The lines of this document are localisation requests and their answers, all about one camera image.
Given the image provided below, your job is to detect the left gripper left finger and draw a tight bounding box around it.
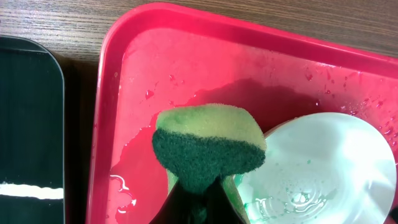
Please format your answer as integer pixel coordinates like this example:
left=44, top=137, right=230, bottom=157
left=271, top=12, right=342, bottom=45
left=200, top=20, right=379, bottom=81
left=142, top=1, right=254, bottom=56
left=149, top=181, right=202, bottom=224

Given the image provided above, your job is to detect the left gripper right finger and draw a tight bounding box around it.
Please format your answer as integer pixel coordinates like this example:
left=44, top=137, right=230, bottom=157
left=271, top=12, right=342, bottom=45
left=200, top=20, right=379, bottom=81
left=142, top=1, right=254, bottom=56
left=205, top=178, right=246, bottom=224

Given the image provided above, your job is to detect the green yellow sponge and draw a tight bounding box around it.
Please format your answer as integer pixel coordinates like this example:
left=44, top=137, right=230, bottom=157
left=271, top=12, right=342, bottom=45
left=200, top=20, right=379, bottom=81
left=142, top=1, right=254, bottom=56
left=151, top=103, right=267, bottom=224

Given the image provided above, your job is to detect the white plate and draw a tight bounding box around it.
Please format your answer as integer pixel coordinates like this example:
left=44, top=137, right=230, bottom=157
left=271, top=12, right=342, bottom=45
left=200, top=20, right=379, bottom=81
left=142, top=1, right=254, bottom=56
left=235, top=113, right=397, bottom=224

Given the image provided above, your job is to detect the red tray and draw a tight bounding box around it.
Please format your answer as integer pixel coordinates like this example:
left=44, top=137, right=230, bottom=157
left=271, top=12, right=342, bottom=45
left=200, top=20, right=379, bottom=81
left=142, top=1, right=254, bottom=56
left=86, top=3, right=397, bottom=223

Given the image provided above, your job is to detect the black tray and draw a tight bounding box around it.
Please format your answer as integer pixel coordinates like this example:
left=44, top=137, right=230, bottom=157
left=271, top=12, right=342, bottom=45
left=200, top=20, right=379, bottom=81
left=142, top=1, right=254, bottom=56
left=1, top=35, right=65, bottom=223

